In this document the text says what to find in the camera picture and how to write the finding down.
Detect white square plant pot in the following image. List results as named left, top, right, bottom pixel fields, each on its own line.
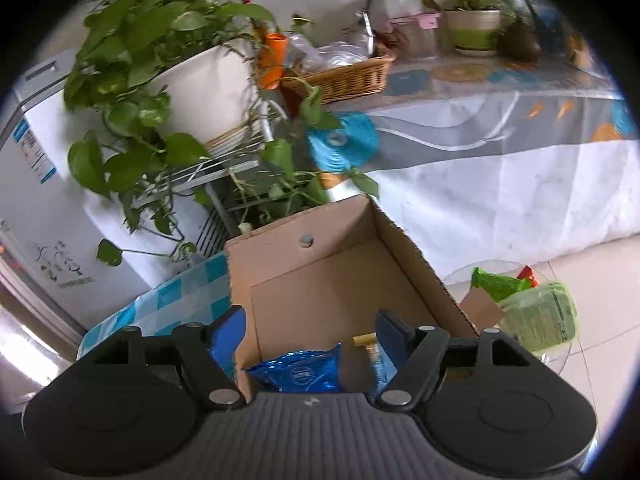
left=370, top=0, right=423, bottom=31

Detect brown cardboard box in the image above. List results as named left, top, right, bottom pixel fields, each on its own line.
left=225, top=194, right=506, bottom=406

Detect clear container with pink lid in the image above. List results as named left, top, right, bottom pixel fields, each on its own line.
left=390, top=12, right=441, bottom=58

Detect gold blue snack packet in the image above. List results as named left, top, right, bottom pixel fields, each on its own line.
left=352, top=334, right=397, bottom=396

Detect white refrigerator with green print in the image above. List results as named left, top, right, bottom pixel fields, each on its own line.
left=0, top=50, right=211, bottom=333

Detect brown round object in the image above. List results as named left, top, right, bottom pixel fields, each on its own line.
left=500, top=22, right=542, bottom=62

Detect blue white checked tablecloth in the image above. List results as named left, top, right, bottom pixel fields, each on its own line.
left=77, top=252, right=236, bottom=386

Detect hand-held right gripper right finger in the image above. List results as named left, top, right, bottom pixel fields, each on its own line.
left=375, top=310, right=543, bottom=408

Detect white round plant pot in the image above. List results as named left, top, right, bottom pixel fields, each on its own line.
left=145, top=42, right=266, bottom=157

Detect clear bin with packets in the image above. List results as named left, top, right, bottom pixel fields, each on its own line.
left=442, top=260, right=583, bottom=366

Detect clear plastic bags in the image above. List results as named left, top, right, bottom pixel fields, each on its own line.
left=287, top=35, right=373, bottom=73

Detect large green pothos plant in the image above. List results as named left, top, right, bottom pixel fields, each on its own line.
left=62, top=0, right=381, bottom=266

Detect orange plastic object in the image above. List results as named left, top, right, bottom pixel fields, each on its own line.
left=257, top=32, right=288, bottom=91

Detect green white plant pot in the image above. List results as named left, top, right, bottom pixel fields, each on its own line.
left=442, top=8, right=502, bottom=57

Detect white metal plant stand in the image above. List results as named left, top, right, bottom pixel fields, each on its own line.
left=135, top=105, right=281, bottom=261

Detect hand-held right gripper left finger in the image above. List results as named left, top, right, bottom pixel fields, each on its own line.
left=94, top=305, right=248, bottom=409

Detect brown wicker basket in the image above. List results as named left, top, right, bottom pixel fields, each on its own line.
left=280, top=52, right=398, bottom=106

